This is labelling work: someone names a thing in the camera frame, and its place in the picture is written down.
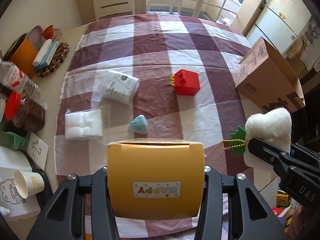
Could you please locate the orange holder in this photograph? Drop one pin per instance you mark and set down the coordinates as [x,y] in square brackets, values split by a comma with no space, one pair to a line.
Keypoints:
[24,56]

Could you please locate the paper cup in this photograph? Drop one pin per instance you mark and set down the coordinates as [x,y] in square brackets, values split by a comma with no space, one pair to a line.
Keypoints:
[28,183]

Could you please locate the brown cardboard box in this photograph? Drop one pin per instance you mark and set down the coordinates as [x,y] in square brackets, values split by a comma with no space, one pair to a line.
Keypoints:
[268,80]

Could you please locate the white cotton swab box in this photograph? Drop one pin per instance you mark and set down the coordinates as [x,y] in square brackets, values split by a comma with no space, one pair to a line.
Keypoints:
[118,87]

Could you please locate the clear bag of cotton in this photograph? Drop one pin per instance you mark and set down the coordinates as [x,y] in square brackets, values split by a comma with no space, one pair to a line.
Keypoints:
[84,125]

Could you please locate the white plush radish toy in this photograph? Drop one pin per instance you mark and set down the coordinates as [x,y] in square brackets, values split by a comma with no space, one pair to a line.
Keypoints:
[273,127]

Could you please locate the woven rattan basket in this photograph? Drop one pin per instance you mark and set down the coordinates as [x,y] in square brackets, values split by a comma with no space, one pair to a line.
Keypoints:
[58,58]

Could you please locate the white refrigerator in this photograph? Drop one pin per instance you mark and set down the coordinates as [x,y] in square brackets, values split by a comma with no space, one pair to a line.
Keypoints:
[280,23]

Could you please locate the red house-shaped plastic box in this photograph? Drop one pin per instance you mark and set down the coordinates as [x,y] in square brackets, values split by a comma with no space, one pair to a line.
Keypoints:
[185,82]

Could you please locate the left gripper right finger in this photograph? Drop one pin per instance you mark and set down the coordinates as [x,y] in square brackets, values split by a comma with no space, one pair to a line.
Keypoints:
[249,215]

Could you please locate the green plastic clip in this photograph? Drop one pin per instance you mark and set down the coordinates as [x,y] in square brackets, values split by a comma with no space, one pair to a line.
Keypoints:
[15,141]

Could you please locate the plastic water bottle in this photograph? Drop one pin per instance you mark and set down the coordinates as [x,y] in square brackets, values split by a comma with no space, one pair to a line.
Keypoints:
[15,79]

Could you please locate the yellow cardboard gift box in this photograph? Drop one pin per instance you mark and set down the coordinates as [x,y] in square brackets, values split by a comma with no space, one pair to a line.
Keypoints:
[155,179]

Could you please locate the red-lidded jar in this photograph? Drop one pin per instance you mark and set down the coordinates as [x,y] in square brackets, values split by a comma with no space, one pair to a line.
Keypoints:
[24,112]

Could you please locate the blue foil triangle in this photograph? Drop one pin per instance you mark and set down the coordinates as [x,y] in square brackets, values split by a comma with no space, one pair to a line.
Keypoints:
[139,125]

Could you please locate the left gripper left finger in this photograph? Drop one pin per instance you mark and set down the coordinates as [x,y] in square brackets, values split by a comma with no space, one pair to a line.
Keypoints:
[64,215]

